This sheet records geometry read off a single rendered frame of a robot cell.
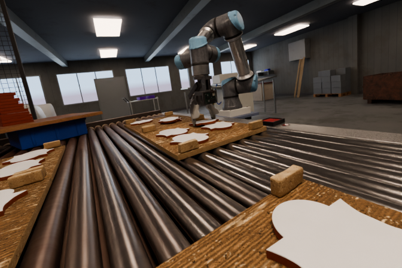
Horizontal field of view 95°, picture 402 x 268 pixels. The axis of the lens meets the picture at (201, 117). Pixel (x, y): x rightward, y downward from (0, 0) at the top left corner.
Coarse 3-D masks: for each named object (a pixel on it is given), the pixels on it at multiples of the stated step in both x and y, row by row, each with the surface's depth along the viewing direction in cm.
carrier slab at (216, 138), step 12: (156, 132) 81; (192, 132) 72; (204, 132) 69; (216, 132) 67; (228, 132) 64; (240, 132) 62; (252, 132) 62; (156, 144) 64; (168, 144) 60; (204, 144) 55; (216, 144) 55; (180, 156) 49
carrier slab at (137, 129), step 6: (174, 114) 135; (156, 120) 117; (186, 120) 101; (126, 126) 111; (132, 126) 106; (138, 126) 104; (156, 126) 96; (162, 126) 93; (168, 126) 91; (138, 132) 87
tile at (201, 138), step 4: (176, 136) 65; (180, 136) 64; (184, 136) 63; (188, 136) 62; (192, 136) 62; (196, 136) 61; (200, 136) 60; (204, 136) 60; (208, 136) 59; (172, 140) 62; (176, 140) 60; (180, 140) 59; (184, 140) 59; (188, 140) 58; (200, 140) 56; (204, 140) 56; (208, 140) 58; (172, 144) 59; (176, 144) 58
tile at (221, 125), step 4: (208, 124) 77; (212, 124) 76; (216, 124) 75; (220, 124) 74; (224, 124) 73; (228, 124) 72; (232, 124) 75; (204, 128) 74; (208, 128) 72; (212, 128) 70; (216, 128) 70; (220, 128) 69; (224, 128) 69; (228, 128) 69
